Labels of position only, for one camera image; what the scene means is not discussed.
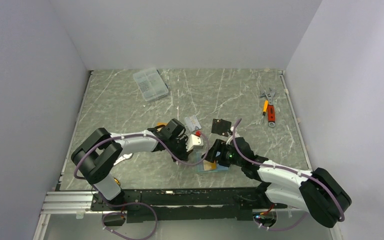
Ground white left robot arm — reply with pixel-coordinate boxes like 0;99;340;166
70;118;194;210

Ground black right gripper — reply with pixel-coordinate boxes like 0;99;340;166
202;139;244;168

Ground clear plastic organizer box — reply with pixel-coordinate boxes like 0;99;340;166
132;68;169;102

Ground silver open-end wrench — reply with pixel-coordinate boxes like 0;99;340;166
113;153;134;166

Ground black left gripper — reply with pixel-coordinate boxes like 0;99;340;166
166;135;194;162

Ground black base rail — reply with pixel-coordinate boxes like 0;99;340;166
90;187;287;223

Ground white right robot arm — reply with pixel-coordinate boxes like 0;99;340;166
203;137;352;228

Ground green card holder wallet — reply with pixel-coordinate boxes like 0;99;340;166
196;160;229;174

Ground orange small screwdriver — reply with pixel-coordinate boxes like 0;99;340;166
262;100;269;117

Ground aluminium frame rail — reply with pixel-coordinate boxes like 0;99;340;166
33;191;93;240

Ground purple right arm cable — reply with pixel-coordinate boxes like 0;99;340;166
231;118;346;232

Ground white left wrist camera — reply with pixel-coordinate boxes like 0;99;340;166
186;133;204;153

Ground red adjustable wrench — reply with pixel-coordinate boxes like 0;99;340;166
260;87;276;128

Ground yellow black screwdriver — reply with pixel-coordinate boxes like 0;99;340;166
113;177;121;186

